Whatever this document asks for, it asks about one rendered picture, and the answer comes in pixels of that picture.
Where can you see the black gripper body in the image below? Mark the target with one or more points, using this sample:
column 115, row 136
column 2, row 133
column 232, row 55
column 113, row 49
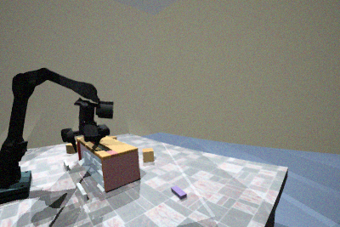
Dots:
column 68, row 135

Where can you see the small purple block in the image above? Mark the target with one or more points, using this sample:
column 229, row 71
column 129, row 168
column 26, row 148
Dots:
column 178, row 192

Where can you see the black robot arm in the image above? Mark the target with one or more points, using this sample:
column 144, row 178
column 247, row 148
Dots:
column 14, row 146

